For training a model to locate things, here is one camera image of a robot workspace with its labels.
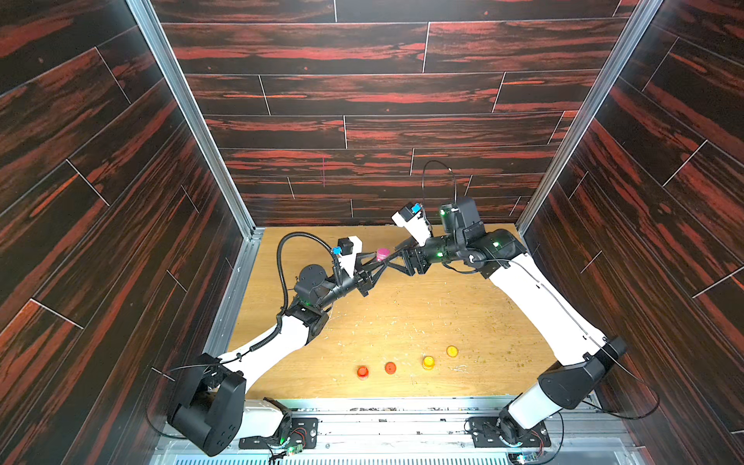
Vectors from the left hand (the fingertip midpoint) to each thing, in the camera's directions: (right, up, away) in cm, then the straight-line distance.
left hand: (385, 260), depth 71 cm
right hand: (+3, +3, 0) cm, 4 cm away
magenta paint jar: (-1, +2, -3) cm, 3 cm away
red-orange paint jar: (-6, -33, +12) cm, 36 cm away
